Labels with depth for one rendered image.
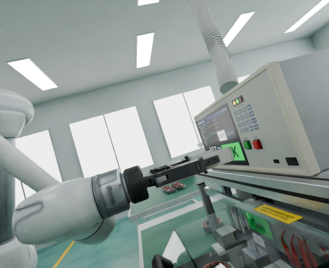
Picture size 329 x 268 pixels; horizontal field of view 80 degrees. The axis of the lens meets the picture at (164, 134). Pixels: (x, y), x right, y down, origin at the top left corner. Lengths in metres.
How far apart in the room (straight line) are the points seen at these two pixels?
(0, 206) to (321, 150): 0.93
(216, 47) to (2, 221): 1.88
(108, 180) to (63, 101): 5.26
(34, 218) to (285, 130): 0.46
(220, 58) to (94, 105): 4.03
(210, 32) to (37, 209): 1.97
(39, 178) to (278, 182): 0.57
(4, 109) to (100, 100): 4.62
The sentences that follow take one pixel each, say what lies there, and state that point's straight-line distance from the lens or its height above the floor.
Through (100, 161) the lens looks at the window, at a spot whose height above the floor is 1.48.
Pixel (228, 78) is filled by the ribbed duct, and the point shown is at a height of 1.64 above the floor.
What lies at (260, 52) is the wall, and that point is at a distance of 7.15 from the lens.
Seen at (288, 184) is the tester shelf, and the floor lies 1.11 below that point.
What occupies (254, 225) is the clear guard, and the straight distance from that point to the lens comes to 0.39.
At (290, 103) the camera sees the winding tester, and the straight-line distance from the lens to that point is 0.40.
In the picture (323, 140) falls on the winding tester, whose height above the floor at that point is 1.16.
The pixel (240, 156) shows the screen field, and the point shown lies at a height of 1.16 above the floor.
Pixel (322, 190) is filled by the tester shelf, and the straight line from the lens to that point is 0.36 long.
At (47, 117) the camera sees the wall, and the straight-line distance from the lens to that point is 5.66.
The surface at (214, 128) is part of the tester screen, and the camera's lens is 0.64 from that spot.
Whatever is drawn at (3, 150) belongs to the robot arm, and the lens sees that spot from 0.64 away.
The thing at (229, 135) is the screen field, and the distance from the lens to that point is 0.57.
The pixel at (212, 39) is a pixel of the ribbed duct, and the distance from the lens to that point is 2.08.
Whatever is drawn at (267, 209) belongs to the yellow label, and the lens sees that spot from 0.44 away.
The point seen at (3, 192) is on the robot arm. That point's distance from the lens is 0.92.
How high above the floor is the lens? 1.23
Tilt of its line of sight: 5 degrees up
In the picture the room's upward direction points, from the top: 18 degrees counter-clockwise
